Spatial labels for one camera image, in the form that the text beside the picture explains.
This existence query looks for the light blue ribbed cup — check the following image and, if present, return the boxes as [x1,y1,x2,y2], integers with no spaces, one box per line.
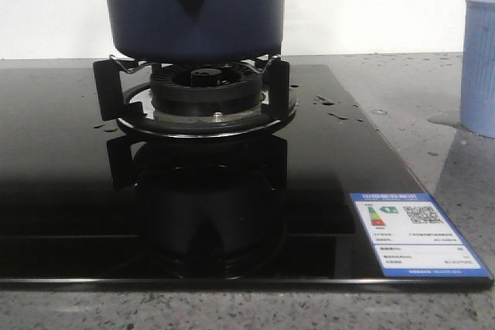
[460,0,494,138]

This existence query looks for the black pot support grate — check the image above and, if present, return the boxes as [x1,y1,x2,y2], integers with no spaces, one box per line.
[93,56,298,138]

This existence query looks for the dark blue cooking pot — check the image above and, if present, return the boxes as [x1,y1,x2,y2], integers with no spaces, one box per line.
[107,0,285,63]

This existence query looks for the black gas burner head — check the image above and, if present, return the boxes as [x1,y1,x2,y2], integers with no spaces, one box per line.
[150,63,262,117]

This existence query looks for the black glass stove top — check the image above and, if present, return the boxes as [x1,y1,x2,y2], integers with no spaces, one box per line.
[1,65,494,291]

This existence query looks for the blue energy label sticker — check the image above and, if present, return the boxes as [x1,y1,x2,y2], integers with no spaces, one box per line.
[350,193,491,277]

